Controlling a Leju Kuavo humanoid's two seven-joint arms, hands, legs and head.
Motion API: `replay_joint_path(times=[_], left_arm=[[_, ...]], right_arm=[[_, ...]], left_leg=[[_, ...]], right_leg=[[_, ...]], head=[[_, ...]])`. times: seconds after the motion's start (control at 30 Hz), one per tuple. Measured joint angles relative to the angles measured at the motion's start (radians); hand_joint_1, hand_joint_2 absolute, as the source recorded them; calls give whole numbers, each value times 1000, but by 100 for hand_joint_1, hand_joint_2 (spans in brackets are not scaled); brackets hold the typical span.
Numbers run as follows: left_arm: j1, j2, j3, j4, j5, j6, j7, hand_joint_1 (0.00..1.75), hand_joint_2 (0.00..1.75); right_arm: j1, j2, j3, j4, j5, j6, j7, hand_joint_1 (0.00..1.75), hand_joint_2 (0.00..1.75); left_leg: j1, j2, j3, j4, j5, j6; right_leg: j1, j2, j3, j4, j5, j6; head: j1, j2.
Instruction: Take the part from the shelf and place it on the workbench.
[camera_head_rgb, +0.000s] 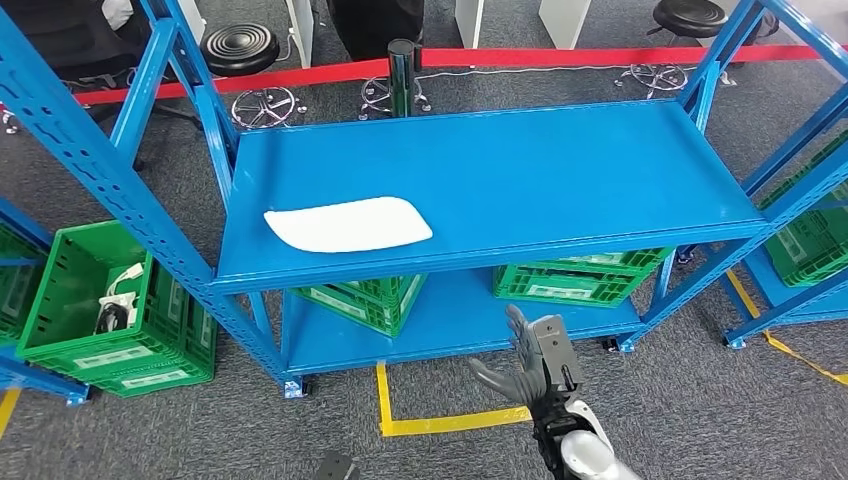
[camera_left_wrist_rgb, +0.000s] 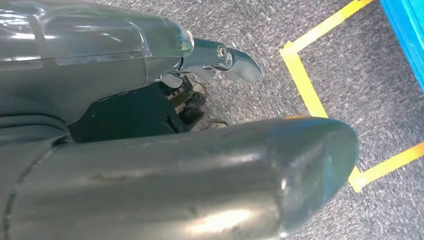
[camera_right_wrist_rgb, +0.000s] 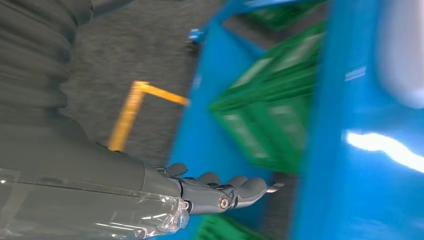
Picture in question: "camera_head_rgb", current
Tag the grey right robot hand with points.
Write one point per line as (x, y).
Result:
(517, 384)

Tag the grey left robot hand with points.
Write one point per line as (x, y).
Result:
(336, 467)

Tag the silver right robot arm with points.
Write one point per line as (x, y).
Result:
(590, 457)

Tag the white curved plastic part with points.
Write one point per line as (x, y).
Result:
(351, 225)

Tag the yellow floor tape square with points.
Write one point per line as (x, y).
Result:
(450, 422)
(8, 407)

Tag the green plastic crate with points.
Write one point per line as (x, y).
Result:
(60, 344)
(371, 308)
(629, 260)
(16, 291)
(179, 374)
(563, 288)
(811, 248)

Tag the yellow floor tape line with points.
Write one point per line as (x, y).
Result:
(742, 295)

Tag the red barrier belt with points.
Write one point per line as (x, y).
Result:
(596, 56)
(298, 76)

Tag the white desk panel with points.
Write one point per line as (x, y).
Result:
(192, 16)
(469, 20)
(563, 20)
(301, 30)

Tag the black swivel chair chrome base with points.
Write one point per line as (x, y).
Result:
(374, 23)

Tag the black smooth-seat round stool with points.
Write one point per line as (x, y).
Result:
(689, 16)

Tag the black ribbed-seat round stool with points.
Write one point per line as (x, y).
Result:
(240, 48)

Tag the black stanchion post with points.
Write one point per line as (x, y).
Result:
(401, 76)

